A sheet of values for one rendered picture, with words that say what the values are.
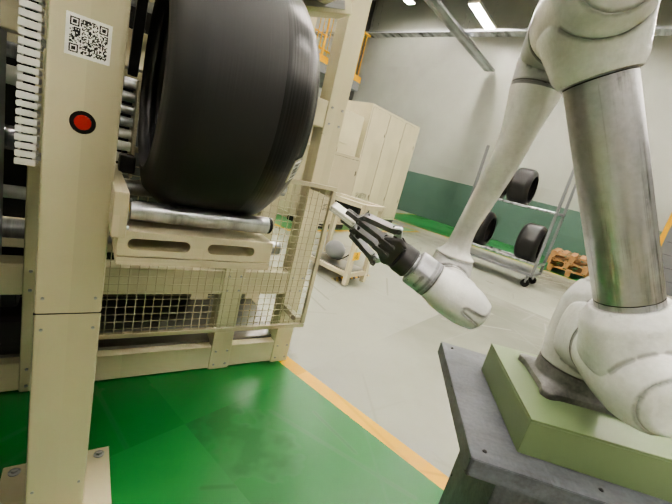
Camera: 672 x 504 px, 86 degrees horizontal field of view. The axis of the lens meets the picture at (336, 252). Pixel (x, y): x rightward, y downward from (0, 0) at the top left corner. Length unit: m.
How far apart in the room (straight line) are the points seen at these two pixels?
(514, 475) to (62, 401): 1.05
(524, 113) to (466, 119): 12.06
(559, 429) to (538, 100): 0.64
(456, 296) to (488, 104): 12.06
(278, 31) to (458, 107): 12.36
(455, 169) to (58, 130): 12.13
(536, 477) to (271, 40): 0.97
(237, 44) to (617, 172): 0.68
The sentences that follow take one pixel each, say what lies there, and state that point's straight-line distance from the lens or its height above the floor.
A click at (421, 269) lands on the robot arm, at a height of 0.93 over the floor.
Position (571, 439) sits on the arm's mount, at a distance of 0.91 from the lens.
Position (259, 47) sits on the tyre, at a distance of 0.81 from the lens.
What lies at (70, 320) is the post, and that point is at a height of 0.60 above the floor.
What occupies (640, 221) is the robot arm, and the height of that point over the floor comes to 1.14.
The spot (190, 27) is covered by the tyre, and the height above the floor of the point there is 1.27.
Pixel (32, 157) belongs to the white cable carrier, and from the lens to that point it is 0.98.
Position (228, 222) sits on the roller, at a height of 0.90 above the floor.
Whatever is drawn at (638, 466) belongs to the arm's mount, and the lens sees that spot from 0.99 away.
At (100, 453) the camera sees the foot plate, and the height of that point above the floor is 0.02.
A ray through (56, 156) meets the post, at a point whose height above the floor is 0.98.
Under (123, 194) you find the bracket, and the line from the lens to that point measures 0.86.
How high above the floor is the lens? 1.11
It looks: 14 degrees down
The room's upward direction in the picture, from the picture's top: 14 degrees clockwise
